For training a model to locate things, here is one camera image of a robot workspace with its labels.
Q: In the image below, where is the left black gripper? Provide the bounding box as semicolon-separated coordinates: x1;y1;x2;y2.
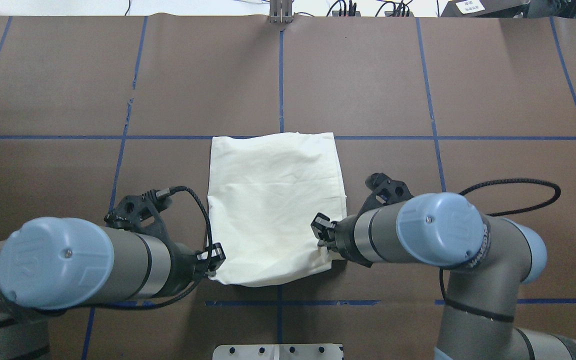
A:
168;243;227;296

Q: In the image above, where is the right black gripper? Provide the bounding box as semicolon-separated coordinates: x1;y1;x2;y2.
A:
310;212;373;268

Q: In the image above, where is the cream cat print shirt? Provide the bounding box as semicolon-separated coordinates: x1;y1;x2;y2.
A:
206;132;347;288

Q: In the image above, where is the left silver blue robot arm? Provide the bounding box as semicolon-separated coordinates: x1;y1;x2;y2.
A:
0;217;226;360

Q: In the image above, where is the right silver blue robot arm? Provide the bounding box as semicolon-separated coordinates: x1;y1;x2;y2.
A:
311;191;576;360

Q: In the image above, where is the black monitor with stand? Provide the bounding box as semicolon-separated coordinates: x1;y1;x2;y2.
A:
438;0;576;19

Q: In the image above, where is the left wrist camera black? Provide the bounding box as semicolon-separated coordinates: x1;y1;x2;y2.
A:
103;187;172;242

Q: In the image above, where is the white camera mast with base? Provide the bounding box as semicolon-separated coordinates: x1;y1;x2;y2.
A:
212;342;345;360

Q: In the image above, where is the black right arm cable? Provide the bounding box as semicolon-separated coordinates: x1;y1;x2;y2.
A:
438;178;562;306

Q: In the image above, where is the aluminium frame post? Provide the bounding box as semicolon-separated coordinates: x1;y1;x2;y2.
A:
267;0;294;24

